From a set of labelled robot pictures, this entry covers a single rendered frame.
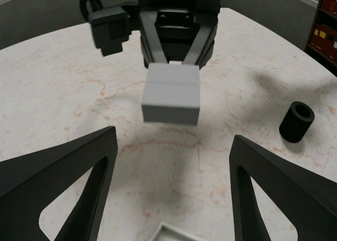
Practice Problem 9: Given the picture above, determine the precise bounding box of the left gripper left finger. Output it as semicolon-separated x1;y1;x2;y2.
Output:
0;126;118;241

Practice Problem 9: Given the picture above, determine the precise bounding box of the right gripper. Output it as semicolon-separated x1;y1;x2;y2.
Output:
94;0;220;70

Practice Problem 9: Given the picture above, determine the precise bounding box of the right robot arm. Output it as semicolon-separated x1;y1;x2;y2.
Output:
87;7;131;58

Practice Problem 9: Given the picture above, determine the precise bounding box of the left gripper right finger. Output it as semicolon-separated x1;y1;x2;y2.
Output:
229;135;337;241

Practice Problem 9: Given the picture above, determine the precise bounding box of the black hollow cylinder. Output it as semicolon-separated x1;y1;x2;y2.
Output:
279;102;315;144

